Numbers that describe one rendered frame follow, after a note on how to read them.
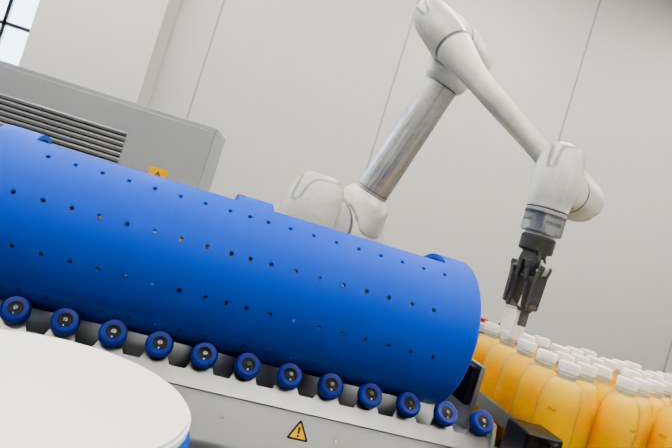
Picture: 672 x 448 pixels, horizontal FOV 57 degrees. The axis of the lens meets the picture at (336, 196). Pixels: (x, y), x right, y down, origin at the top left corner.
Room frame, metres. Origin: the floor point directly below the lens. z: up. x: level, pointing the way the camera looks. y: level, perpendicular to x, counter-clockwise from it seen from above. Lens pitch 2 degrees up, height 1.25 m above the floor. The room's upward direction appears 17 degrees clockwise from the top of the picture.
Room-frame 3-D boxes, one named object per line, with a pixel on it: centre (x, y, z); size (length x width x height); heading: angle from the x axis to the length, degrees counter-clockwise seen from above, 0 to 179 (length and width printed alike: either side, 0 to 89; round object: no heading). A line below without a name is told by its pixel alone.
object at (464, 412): (1.25, -0.35, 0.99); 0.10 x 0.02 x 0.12; 13
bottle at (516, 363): (1.29, -0.47, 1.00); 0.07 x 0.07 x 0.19
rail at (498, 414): (1.27, -0.43, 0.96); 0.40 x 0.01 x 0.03; 13
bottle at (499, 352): (1.36, -0.46, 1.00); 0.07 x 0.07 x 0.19
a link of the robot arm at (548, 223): (1.36, -0.46, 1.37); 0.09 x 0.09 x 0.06
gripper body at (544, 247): (1.36, -0.46, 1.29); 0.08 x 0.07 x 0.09; 13
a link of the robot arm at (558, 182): (1.37, -0.46, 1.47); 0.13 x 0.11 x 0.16; 139
